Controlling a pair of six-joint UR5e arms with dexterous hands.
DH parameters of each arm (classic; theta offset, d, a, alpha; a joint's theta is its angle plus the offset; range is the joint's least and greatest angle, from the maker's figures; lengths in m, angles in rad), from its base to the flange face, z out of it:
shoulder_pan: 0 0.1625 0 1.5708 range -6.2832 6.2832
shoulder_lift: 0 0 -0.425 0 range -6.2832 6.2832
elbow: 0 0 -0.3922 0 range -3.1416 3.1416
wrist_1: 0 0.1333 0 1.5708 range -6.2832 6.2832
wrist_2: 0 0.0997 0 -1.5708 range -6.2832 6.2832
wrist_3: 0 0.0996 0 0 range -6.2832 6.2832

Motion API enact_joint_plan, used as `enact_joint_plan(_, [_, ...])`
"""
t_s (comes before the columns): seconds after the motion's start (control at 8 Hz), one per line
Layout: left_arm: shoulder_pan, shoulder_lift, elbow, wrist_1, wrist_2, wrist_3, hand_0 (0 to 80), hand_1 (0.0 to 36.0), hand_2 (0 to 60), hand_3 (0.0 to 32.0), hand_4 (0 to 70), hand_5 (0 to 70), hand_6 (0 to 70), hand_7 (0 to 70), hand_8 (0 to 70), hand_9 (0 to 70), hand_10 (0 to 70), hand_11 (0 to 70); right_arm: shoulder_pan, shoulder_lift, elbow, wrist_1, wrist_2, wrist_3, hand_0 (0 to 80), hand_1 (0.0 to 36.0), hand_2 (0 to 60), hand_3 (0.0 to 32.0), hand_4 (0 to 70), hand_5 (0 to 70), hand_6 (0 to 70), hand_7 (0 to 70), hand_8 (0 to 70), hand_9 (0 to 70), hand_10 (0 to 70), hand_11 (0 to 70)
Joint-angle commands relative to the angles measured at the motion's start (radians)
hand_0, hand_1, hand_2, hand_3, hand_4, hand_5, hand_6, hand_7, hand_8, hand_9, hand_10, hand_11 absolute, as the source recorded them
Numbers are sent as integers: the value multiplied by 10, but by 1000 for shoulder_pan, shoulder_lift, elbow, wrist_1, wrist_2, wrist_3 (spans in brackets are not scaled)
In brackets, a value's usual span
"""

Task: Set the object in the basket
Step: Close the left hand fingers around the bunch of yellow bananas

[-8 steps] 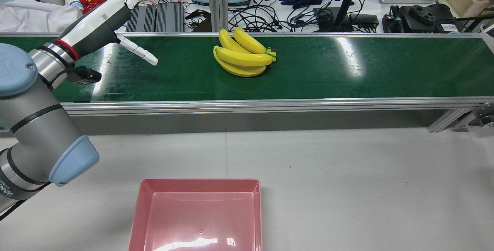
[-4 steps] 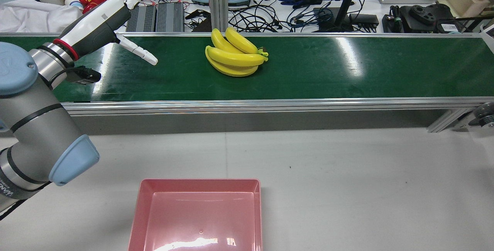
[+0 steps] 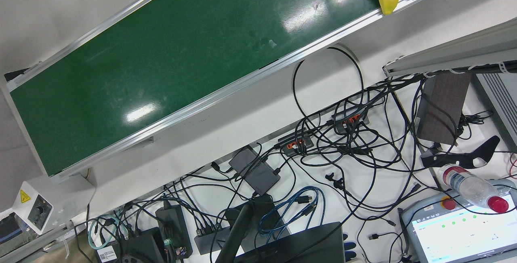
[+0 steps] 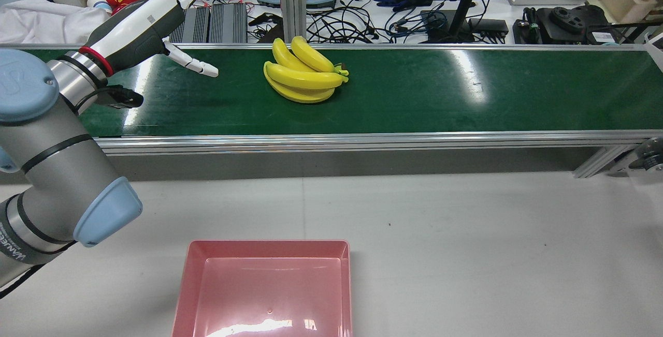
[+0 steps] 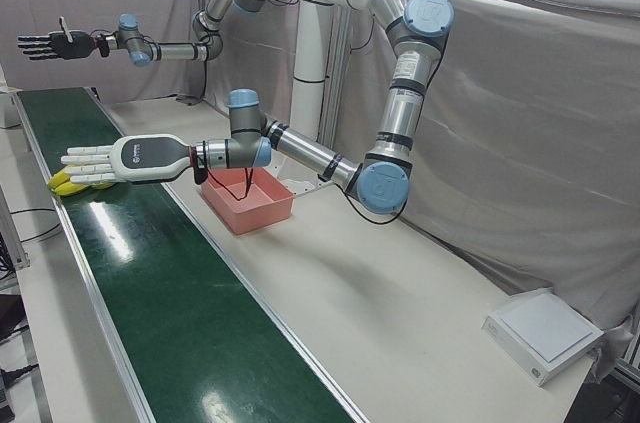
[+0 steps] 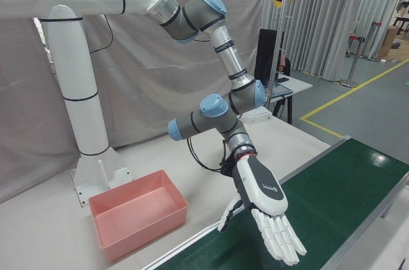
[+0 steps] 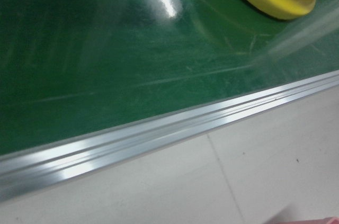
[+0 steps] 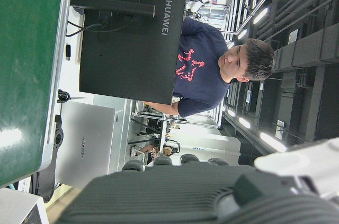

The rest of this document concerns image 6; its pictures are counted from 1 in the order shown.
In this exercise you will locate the white and grey robot hand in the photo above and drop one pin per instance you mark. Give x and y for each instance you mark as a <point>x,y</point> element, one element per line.
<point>259,187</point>

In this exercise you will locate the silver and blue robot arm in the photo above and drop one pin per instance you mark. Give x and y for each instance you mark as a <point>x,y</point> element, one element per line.
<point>207,120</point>

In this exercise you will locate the pink plastic basket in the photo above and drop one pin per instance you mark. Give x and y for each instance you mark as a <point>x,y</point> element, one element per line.
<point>134,215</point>

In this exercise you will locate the green conveyor belt with aluminium rails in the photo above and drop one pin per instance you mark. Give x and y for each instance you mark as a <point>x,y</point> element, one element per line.
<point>319,203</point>

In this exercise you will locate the white plastic box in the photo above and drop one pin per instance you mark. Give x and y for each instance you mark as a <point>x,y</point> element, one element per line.
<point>259,116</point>

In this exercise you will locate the white desk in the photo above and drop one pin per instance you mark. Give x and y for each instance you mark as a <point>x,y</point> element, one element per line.
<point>297,83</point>

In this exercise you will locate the black Huawei monitor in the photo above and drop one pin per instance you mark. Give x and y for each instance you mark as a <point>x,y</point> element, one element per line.
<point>265,56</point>

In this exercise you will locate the grey cloth backdrop curtain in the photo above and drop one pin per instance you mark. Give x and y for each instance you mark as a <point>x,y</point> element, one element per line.
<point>143,59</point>

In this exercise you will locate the grey pleated partition curtain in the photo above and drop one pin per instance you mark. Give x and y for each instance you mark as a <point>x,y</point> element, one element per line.
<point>326,27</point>

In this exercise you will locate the cardboard box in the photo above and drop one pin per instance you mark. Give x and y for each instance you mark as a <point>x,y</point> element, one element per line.
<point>388,43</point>

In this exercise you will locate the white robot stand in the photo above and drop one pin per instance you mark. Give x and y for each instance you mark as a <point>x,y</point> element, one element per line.
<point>76,75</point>

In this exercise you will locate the silver stanchion post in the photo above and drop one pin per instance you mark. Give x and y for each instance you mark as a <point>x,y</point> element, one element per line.
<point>373,46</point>
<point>352,69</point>

